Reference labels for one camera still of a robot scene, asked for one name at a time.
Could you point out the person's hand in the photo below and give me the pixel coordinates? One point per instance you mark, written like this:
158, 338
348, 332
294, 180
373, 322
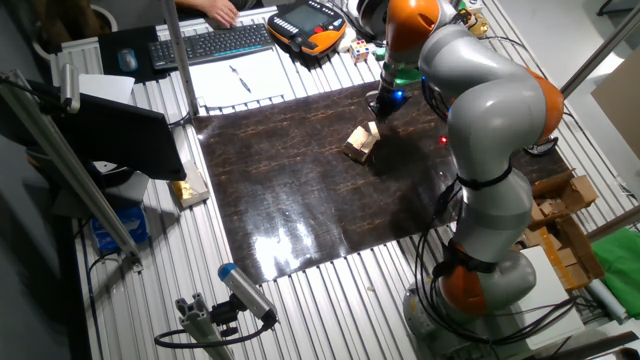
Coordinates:
222, 11

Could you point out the beige board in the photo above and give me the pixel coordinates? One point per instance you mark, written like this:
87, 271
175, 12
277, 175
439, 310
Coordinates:
620, 105

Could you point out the black flat monitor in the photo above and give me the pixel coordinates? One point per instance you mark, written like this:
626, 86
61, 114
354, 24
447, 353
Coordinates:
120, 135

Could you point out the rubik's cube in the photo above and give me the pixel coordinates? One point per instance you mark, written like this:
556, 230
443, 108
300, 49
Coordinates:
359, 51

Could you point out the grey frame bar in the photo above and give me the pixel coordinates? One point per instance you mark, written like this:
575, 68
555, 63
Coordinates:
615, 224

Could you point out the black round spool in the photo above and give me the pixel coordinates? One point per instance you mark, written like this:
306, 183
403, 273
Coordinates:
372, 15

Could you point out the silver camera with blue cap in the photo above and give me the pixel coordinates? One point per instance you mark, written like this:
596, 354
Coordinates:
245, 290

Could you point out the gold and white box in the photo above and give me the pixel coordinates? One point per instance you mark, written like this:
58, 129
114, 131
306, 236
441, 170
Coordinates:
190, 187

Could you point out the white rounded object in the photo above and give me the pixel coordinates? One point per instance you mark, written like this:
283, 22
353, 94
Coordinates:
346, 41

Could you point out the upright aluminium post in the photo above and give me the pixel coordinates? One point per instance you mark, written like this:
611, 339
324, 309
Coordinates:
179, 60

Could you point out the green wrist adapter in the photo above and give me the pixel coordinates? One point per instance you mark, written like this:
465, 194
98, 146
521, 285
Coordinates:
406, 76

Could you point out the small green object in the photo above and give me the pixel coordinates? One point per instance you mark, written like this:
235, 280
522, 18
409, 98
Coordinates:
380, 53

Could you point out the black camera clamp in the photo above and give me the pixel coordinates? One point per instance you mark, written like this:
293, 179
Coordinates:
225, 315

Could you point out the white roll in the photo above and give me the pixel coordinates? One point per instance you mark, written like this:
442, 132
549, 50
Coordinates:
606, 300

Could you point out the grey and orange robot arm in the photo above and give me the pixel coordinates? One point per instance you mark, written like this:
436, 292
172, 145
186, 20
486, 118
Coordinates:
490, 125

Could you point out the orange and grey teach pendant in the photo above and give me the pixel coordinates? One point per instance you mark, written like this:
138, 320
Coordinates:
306, 25

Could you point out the large white paper sheet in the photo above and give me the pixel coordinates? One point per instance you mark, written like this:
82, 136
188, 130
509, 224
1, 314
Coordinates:
265, 75

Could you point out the black computer keyboard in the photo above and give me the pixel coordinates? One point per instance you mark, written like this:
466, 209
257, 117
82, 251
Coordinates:
212, 44

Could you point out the small cardboard box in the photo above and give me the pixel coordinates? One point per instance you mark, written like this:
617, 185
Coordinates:
575, 192

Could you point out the brass coloured object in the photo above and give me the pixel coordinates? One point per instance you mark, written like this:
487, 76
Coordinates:
478, 24

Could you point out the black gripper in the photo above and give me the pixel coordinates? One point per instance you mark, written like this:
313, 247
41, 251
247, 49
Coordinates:
390, 100

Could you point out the dark marble pattern mat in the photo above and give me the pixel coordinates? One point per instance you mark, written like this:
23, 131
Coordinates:
290, 190

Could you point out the grey computer mouse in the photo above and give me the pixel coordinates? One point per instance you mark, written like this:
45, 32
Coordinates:
127, 60

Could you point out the silver camera on frame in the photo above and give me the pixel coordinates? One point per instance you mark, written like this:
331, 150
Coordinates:
70, 87

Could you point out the blue box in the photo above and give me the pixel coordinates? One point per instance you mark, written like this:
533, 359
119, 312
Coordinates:
127, 225

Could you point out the small white paper sheet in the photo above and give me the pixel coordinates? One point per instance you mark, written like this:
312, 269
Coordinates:
107, 87

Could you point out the black mouse pad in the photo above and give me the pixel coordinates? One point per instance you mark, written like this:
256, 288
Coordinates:
110, 50

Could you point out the large cardboard box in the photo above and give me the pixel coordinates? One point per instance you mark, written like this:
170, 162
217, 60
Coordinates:
575, 255

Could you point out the long slanted aluminium profile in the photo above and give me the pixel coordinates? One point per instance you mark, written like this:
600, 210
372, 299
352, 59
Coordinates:
75, 185

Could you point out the white round bin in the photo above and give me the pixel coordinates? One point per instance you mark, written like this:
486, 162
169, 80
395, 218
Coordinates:
107, 15

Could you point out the short aluminium profile stand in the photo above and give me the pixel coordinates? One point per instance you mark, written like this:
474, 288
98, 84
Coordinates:
200, 325

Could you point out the slanted grey frame post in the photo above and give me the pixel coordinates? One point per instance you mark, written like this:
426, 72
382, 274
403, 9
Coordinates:
600, 50

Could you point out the dark pen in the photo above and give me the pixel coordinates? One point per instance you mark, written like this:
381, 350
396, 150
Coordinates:
241, 80

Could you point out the green cloth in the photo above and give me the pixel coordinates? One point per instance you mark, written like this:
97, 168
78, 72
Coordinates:
620, 270

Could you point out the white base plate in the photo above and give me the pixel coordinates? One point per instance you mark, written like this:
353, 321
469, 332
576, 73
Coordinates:
550, 300

